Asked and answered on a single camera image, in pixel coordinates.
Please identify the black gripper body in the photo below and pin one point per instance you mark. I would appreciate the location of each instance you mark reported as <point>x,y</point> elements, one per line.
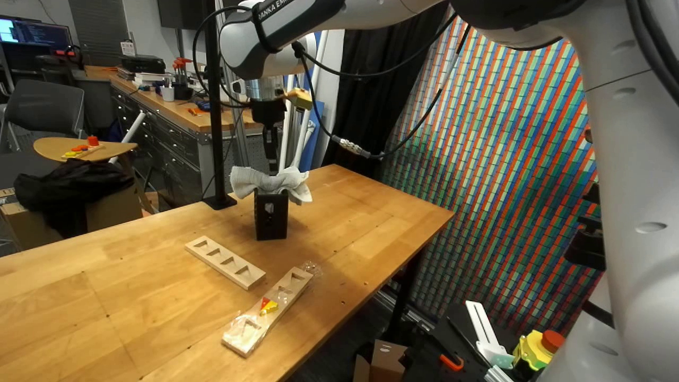
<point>267,110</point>

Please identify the white towel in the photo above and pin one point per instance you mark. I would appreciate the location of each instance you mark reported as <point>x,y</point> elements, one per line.
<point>246,180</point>

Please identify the black box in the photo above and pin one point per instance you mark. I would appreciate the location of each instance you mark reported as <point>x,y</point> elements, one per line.
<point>273,219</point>

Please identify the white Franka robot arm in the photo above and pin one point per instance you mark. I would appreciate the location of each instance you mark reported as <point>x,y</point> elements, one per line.
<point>637,176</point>

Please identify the large cardboard box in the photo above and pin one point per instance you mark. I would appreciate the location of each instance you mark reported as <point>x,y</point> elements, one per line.
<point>118,203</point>

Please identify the open cardboard box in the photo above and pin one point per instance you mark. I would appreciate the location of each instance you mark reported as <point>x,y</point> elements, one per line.
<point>384,360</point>

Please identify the black cup with red flowers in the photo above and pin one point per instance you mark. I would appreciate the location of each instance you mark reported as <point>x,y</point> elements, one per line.
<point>184,87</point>

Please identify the black curtain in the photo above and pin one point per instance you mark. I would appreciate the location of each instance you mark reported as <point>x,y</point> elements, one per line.
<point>368,92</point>

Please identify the wooden top workbench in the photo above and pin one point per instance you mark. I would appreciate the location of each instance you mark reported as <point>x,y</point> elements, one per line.
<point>161,140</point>

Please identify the plain wooden puzzle board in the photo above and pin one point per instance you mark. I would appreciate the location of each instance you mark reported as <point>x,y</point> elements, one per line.
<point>226,261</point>

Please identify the black printer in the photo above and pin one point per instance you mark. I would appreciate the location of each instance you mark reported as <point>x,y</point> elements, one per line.
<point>140,64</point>

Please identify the red yellow triangle piece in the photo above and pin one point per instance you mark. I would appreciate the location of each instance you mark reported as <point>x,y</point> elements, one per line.
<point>267,305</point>

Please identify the plastic-wrapped wooden puzzle board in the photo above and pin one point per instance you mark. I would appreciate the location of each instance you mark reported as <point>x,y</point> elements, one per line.
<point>267,311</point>

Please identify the red toy block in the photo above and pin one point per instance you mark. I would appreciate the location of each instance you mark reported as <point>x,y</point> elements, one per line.
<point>91,140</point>

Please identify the round wooden stool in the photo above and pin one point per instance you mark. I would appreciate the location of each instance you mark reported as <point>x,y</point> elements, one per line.
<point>86,149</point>

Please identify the yellow toy block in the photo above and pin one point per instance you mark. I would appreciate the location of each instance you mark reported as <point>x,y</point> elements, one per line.
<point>75,151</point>

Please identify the black table leg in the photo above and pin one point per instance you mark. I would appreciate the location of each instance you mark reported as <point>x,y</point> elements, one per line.
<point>405,297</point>

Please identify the black bag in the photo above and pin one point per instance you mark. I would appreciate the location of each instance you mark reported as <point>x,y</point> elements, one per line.
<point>65,191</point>

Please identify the dark mesh office chair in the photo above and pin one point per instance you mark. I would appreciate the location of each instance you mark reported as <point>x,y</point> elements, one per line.
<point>43,107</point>

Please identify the colourful striped curtain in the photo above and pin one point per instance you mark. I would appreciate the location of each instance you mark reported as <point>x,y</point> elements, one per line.
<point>496,212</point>

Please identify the computer monitor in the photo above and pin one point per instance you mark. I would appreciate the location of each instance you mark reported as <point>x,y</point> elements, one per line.
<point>29,33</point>

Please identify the yellow red emergency stop button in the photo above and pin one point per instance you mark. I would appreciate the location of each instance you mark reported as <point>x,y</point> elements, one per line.
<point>541,350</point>

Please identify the yellow wrist camera mount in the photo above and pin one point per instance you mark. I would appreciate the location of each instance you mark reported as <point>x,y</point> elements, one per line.
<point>300,97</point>

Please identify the black camera stand pole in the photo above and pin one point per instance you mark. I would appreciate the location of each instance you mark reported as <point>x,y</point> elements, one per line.
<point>214,107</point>

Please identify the white plastic bracket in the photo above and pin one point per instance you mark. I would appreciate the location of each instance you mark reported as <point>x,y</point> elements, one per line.
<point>485,331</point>

